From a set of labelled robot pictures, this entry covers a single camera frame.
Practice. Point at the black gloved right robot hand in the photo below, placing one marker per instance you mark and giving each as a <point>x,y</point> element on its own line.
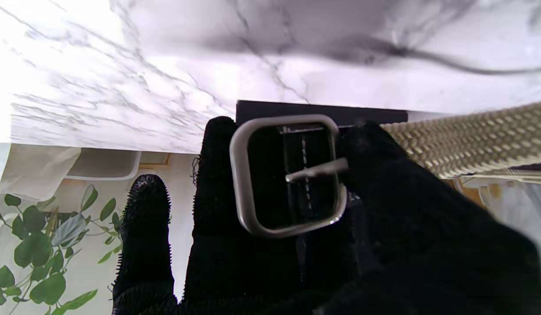
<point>427,262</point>

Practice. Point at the printed room scene backdrop curtain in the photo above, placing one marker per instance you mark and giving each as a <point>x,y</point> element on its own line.
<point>34,183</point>

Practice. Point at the beige braided belt silver buckle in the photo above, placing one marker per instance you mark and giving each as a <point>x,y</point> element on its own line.
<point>471,140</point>

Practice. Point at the black square storage box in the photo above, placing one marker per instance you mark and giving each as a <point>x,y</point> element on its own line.
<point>296,108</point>

